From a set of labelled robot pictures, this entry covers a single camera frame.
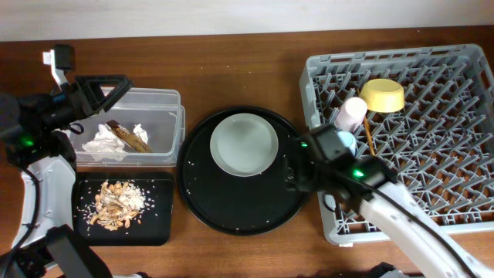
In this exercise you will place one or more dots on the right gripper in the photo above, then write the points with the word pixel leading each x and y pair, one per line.
pixel 309 164

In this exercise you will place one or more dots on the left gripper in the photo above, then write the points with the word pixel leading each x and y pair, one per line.
pixel 82 106

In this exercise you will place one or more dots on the white tissue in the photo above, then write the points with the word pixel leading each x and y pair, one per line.
pixel 105 142

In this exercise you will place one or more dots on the gold coffee sachet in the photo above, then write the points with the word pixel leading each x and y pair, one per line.
pixel 129 138

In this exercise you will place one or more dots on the blue plastic cup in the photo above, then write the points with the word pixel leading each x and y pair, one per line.
pixel 349 141

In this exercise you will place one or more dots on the grey round plate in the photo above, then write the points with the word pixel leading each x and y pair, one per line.
pixel 244 145

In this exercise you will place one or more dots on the pink plastic cup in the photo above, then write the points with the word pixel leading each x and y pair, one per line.
pixel 351 114

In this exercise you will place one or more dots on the wooden chopstick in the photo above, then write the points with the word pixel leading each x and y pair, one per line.
pixel 369 137

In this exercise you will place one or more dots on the yellow bowl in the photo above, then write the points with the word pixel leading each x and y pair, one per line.
pixel 383 95

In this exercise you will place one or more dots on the food scraps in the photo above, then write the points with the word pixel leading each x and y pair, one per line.
pixel 117 204

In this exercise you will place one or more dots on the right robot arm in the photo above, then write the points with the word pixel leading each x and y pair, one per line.
pixel 372 190

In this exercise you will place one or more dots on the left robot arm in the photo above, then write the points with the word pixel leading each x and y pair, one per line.
pixel 33 129

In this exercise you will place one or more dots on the grey dishwasher rack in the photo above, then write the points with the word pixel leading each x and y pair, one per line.
pixel 440 144

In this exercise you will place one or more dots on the clear plastic bin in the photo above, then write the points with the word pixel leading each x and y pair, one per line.
pixel 157 111

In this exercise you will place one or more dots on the round black serving tray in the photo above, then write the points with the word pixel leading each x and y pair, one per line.
pixel 234 205

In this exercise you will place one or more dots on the black rectangular tray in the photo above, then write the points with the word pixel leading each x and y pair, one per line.
pixel 151 226

